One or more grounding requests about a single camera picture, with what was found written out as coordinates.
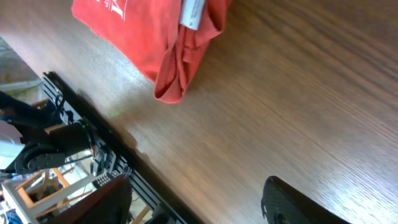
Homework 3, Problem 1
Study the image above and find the black aluminium frame rail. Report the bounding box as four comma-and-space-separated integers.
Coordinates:
44, 72, 203, 223

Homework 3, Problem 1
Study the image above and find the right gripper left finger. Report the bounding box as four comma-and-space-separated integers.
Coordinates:
49, 175, 132, 224

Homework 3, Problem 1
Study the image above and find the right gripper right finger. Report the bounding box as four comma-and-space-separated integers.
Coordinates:
261, 175, 348, 224

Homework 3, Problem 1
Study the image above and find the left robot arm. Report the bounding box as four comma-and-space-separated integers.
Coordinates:
1, 91, 95, 176

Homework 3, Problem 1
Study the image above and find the red soccer t-shirt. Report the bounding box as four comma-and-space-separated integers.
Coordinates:
72, 0, 231, 103

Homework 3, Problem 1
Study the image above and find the wooden stool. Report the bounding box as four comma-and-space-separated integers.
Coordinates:
1, 166, 153, 224

